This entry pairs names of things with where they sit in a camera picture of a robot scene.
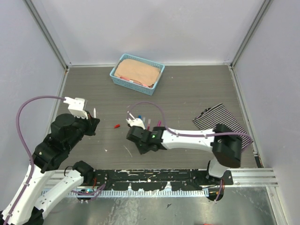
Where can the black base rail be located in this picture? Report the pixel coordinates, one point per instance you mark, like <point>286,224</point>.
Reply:
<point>150,180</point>

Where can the blue plastic basket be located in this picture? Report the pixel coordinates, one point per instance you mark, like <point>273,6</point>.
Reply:
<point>131,84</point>

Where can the blue slotted cable duct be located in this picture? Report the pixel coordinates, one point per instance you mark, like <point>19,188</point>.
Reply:
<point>156,193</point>

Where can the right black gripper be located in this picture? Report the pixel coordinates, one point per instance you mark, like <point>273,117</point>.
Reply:
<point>142,149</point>

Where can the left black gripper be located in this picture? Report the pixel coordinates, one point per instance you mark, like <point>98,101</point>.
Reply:
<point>92,123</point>

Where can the purple pen cap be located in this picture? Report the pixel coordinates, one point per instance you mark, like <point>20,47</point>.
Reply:
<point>159,123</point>

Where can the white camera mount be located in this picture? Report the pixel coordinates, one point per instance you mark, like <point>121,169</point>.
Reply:
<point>135,122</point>
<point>76,107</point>

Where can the black white striped cloth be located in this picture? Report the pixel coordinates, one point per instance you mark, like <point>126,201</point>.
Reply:
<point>219,114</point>

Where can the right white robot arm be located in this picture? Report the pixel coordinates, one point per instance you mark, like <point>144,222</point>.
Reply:
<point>225,145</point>

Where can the peach folded towel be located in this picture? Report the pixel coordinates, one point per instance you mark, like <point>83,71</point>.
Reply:
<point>138,72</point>

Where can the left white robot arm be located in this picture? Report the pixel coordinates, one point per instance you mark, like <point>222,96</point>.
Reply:
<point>29,206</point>

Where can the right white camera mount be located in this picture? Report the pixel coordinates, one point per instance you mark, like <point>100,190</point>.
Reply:
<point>135,122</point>

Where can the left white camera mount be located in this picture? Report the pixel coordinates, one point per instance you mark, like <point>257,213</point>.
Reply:
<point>76,107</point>

